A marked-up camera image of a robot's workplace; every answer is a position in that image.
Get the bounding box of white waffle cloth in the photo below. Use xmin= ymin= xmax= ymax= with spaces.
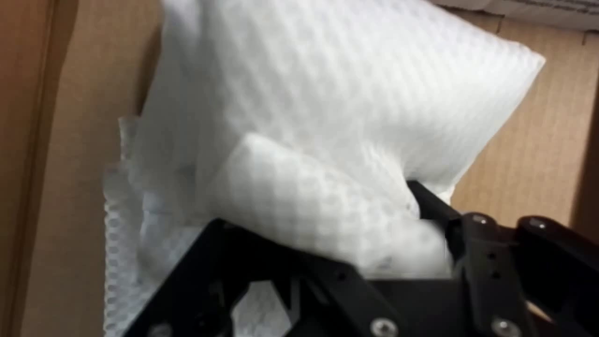
xmin=130 ymin=0 xmax=548 ymax=280
xmin=100 ymin=114 xmax=295 ymax=337

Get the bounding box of shallow white cardboard box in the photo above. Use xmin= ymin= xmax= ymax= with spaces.
xmin=0 ymin=0 xmax=599 ymax=337

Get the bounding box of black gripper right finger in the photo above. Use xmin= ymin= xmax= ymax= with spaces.
xmin=407 ymin=179 xmax=599 ymax=337

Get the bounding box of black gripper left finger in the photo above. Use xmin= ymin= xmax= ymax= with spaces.
xmin=123 ymin=217 xmax=400 ymax=337

